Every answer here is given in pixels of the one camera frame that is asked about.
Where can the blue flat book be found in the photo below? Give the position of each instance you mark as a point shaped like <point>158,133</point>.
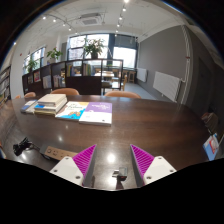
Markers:
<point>28,106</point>

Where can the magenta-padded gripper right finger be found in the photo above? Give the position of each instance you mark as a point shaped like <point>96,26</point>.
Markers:
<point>156,168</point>

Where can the ceiling spot lights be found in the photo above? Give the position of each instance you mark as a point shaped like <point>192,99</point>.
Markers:
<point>124,9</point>

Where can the small white wall radiator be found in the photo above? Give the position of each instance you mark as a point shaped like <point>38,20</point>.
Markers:
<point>141,75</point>

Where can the purple and white book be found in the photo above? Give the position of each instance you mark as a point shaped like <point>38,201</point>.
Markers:
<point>96,114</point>

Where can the blue box with red print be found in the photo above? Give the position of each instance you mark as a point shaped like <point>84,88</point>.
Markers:
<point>211,147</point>

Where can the white and blue picture book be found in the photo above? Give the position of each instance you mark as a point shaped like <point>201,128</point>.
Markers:
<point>71,111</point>

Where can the large window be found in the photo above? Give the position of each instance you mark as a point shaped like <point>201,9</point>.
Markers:
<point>124,56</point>

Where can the dark low shelf unit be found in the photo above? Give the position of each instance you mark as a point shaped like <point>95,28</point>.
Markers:
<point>83,85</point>

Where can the dark grey door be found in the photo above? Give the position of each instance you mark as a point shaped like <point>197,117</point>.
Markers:
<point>200,85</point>

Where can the ceiling air conditioner vent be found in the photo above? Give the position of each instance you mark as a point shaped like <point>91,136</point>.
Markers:
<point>90,20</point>

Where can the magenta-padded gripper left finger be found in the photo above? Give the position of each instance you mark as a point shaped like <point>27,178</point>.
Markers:
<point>70,169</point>

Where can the trailing potted green plant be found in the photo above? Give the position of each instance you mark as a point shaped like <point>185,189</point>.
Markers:
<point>32,64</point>

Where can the stack of beige books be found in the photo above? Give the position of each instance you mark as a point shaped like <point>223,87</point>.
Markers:
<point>50,101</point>

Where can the black power strip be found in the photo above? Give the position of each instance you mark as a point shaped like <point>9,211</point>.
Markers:
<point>56,152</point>

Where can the dark brown chair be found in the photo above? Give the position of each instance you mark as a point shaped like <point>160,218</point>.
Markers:
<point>209,121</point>

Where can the large white wall radiator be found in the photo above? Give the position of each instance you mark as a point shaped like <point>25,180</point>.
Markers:
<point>166,86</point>

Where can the wall bookshelf with books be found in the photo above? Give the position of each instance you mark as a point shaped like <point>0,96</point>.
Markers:
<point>4,85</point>

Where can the small potted green plant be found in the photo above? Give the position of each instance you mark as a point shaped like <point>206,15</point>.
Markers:
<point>54,54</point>

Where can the large potted green plant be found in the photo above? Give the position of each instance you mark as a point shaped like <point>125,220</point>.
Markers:
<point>94,47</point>

